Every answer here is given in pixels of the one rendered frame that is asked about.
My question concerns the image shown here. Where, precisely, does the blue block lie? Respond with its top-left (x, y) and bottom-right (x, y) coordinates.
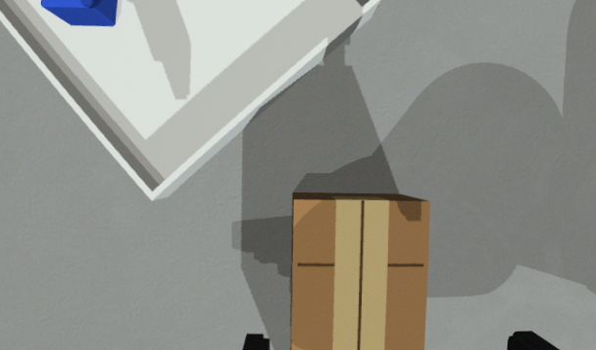
top-left (41, 0), bottom-right (118, 26)

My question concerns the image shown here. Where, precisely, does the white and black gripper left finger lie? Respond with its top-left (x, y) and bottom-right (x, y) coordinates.
top-left (243, 333), bottom-right (269, 350)

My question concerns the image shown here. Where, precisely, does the brown cardboard box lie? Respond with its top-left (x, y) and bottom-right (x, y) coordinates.
top-left (290, 192), bottom-right (430, 350)

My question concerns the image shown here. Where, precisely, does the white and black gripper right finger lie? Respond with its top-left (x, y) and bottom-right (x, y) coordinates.
top-left (508, 331), bottom-right (559, 350)

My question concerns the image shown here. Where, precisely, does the white square tray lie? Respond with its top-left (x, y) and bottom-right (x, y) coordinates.
top-left (0, 0), bottom-right (381, 201)

